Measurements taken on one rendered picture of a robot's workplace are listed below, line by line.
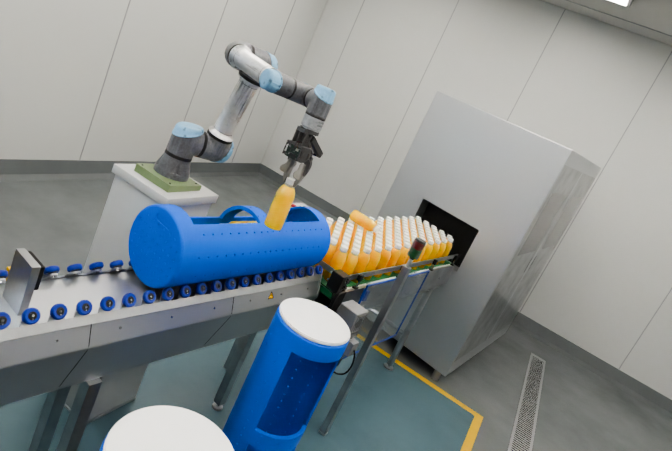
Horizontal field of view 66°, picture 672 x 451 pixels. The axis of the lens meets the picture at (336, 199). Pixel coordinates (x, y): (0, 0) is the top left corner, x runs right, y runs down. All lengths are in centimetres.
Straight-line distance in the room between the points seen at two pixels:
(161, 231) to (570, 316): 536
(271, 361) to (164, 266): 49
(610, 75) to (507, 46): 113
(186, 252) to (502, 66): 523
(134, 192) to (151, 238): 44
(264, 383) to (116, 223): 93
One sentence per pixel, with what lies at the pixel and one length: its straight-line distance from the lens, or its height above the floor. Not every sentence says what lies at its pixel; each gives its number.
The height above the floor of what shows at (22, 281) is 102.
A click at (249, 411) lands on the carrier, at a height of 66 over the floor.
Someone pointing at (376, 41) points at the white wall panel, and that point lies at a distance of 694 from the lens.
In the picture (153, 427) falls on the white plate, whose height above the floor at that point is 104.
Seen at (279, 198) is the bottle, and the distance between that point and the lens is 186.
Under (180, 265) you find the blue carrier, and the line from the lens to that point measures 178.
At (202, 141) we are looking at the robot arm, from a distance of 227.
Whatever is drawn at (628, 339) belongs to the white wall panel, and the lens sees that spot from 662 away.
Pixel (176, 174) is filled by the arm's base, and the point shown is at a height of 120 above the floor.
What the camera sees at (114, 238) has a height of 86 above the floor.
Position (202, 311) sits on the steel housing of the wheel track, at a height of 88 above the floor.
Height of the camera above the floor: 190
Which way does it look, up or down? 14 degrees down
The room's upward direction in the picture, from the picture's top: 24 degrees clockwise
